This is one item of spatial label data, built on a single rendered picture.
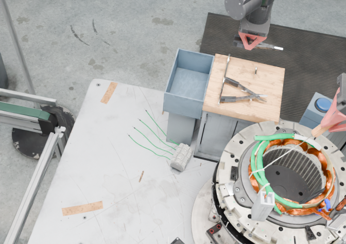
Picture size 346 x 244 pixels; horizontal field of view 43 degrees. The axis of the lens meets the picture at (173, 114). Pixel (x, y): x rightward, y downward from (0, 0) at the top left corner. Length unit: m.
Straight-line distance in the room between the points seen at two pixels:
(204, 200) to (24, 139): 1.30
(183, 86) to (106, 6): 1.77
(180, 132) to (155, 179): 0.16
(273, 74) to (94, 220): 0.65
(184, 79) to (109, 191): 0.40
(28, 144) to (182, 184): 1.19
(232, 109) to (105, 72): 1.53
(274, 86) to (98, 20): 1.84
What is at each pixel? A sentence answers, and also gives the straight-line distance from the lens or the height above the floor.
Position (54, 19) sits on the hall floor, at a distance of 2.93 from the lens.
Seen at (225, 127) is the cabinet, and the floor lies 0.97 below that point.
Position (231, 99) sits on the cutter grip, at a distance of 1.13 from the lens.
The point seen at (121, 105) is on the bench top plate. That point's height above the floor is 0.78.
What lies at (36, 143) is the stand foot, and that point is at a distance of 2.35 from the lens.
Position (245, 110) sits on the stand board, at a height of 1.06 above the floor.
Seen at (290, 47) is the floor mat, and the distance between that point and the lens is 2.87.
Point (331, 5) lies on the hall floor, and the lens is 3.29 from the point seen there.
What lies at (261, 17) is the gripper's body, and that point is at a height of 1.30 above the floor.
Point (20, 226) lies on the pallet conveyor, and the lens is 1.43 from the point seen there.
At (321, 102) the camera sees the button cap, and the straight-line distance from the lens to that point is 1.27.
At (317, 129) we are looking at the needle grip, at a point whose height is 1.31.
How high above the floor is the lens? 1.99
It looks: 55 degrees down
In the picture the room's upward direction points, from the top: 6 degrees clockwise
